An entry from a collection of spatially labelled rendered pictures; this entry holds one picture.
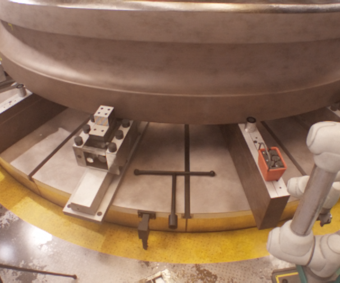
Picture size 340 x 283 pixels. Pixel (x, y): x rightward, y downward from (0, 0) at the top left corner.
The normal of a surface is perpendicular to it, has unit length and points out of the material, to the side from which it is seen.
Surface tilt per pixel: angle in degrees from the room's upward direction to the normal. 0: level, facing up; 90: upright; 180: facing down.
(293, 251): 77
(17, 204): 0
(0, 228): 0
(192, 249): 0
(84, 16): 90
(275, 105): 90
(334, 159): 85
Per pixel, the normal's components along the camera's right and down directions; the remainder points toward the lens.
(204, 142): 0.00, -0.73
